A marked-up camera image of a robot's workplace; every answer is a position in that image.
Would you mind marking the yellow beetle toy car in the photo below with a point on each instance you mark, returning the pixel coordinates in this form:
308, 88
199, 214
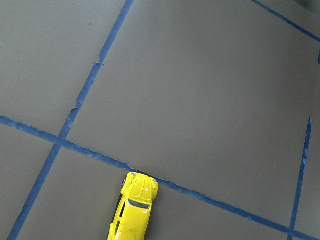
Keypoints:
132, 214

